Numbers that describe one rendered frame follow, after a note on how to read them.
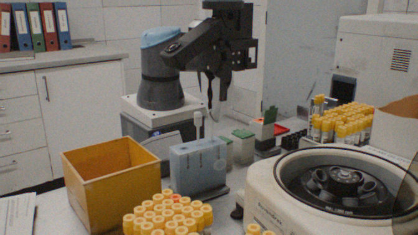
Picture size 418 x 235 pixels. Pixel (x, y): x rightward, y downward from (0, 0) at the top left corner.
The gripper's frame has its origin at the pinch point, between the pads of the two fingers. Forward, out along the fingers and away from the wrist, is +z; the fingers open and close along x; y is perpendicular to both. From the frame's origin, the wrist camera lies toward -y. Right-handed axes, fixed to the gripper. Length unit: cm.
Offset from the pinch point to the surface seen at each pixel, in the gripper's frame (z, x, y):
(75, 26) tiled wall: 2, 233, 26
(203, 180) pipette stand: 11.6, -1.9, -3.2
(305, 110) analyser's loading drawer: 10.0, 13.8, 39.9
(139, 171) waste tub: 6.1, -2.2, -15.5
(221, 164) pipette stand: 9.4, -1.9, 0.9
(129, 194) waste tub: 9.6, -2.4, -17.5
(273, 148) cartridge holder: 13.7, 5.0, 20.5
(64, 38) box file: 7, 201, 11
